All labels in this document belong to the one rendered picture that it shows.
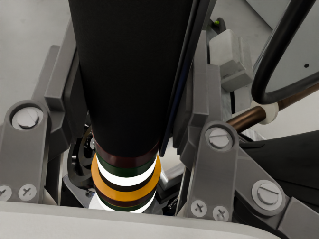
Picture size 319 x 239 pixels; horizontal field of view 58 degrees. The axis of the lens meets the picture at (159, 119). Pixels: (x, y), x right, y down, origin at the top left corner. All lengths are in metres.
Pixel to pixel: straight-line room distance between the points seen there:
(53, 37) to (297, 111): 1.99
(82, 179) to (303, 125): 0.36
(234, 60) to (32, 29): 1.99
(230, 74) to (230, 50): 0.05
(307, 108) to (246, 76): 0.13
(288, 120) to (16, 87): 1.77
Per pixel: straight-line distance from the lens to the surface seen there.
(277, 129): 0.55
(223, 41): 0.62
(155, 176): 0.18
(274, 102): 0.25
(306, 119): 0.53
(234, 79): 0.60
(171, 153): 0.22
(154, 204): 0.26
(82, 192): 0.47
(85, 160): 0.37
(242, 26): 2.61
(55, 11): 2.54
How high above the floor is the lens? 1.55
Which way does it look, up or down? 58 degrees down
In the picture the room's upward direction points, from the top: 12 degrees clockwise
